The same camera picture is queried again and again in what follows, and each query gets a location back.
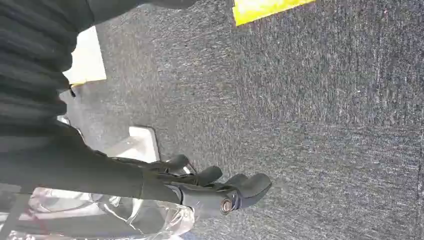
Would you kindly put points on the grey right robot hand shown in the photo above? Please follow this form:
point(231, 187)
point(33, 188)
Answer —
point(82, 169)

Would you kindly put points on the clear plastic bag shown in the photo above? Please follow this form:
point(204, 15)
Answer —
point(109, 218)

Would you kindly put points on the white flat tray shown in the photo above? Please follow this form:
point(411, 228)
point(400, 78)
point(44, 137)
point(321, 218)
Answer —
point(140, 145)

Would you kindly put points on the pale sheet with yellow edge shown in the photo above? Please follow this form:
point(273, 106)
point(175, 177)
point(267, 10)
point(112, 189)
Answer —
point(86, 58)

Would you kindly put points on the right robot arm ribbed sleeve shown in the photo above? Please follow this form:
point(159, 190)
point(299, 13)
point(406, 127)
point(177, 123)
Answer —
point(31, 59)

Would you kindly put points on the yellow tape strip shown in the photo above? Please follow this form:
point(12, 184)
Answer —
point(261, 9)

